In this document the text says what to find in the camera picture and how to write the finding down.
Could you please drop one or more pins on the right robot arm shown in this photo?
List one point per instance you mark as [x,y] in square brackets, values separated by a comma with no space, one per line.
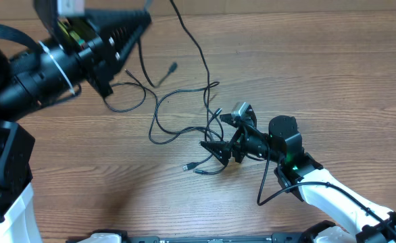
[353,217]

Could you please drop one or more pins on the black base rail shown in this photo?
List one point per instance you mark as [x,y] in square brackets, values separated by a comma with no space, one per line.
[215,239]

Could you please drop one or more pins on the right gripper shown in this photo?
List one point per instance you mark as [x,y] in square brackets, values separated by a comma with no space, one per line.
[224,156]

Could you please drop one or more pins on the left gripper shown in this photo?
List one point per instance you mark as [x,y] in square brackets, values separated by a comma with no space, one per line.
[90,42]

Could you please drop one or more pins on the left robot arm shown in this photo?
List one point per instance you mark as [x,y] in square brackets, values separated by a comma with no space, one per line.
[33,76]

